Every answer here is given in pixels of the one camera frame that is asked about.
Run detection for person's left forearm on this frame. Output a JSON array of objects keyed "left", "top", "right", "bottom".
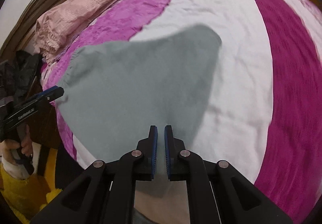
[{"left": 0, "top": 162, "right": 63, "bottom": 222}]

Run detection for pink textured pillow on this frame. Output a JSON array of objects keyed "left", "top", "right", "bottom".
[{"left": 33, "top": 0, "right": 143, "bottom": 64}]

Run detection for grey pants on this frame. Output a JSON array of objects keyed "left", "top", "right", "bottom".
[{"left": 55, "top": 23, "right": 223, "bottom": 189}]

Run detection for dark cloth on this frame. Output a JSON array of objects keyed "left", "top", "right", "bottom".
[{"left": 0, "top": 50, "right": 44, "bottom": 105}]

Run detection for dark wooden headboard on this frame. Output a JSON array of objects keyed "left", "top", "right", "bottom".
[{"left": 0, "top": 0, "right": 106, "bottom": 56}]

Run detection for purple striped floral quilt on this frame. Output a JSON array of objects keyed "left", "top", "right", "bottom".
[{"left": 40, "top": 0, "right": 322, "bottom": 224}]

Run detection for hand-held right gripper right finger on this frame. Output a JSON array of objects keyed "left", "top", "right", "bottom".
[{"left": 164, "top": 125, "right": 293, "bottom": 224}]

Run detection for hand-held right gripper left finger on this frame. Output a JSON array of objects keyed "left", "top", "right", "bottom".
[{"left": 30, "top": 125, "right": 158, "bottom": 224}]

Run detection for person's left hand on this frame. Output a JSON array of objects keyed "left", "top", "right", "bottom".
[{"left": 0, "top": 131, "right": 34, "bottom": 180}]

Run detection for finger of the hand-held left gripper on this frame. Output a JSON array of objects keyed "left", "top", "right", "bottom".
[
  {"left": 38, "top": 88, "right": 65, "bottom": 104},
  {"left": 35, "top": 86, "right": 59, "bottom": 97}
]

